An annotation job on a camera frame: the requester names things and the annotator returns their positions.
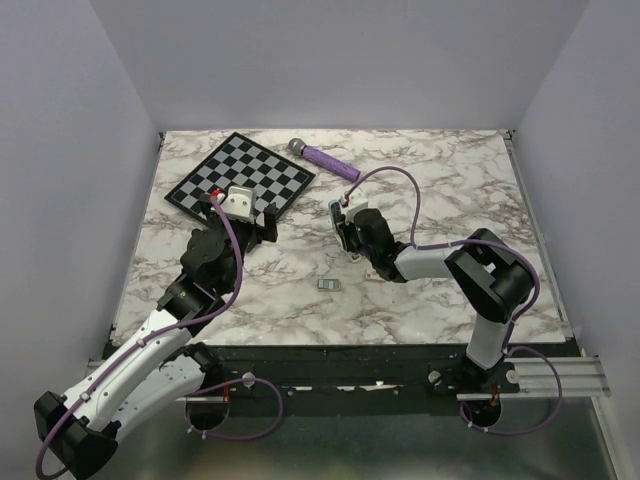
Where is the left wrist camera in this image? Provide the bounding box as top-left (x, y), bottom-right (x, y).
top-left (211, 185), bottom-right (256, 223)

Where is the purple glitter toy microphone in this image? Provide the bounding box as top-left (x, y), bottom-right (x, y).
top-left (288, 138), bottom-right (360, 182)

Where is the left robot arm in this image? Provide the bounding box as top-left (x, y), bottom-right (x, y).
top-left (34, 188), bottom-right (278, 479)

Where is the white staple box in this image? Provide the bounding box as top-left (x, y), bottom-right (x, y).
top-left (365, 269), bottom-right (381, 281)

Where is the aluminium mounting rail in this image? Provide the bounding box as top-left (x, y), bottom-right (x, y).
top-left (79, 344), bottom-right (612, 416)

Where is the black and silver chessboard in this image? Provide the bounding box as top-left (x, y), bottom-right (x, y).
top-left (165, 132), bottom-right (315, 225)

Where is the light blue stapler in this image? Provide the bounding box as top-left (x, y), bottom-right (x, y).
top-left (328, 200), bottom-right (361, 262)

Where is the grey staple tray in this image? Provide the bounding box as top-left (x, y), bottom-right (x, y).
top-left (317, 278), bottom-right (341, 291)

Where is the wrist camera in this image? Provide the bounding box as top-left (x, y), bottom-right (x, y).
top-left (211, 185), bottom-right (256, 223)
top-left (338, 190), bottom-right (368, 210)

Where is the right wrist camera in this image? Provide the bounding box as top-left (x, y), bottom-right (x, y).
top-left (338, 190), bottom-right (368, 210)

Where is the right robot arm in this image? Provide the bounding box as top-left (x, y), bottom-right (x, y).
top-left (329, 200), bottom-right (540, 392)

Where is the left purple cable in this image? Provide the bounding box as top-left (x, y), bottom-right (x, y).
top-left (35, 192), bottom-right (286, 476)

